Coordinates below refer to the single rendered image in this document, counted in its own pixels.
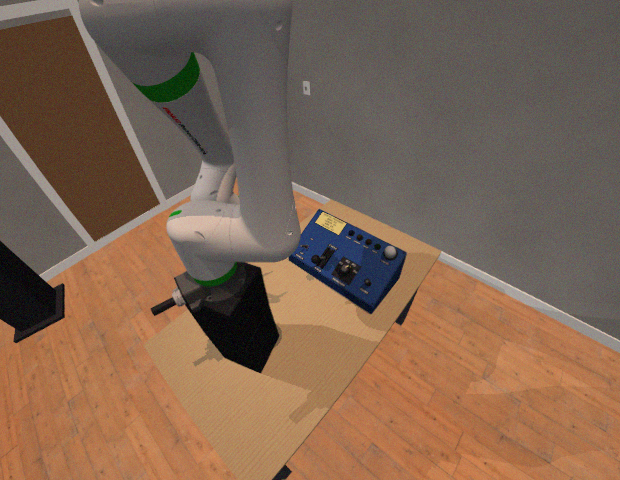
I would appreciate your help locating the blue control panel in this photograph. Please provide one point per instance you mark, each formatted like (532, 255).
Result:
(329, 245)

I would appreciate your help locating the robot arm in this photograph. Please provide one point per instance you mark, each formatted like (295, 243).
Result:
(247, 43)

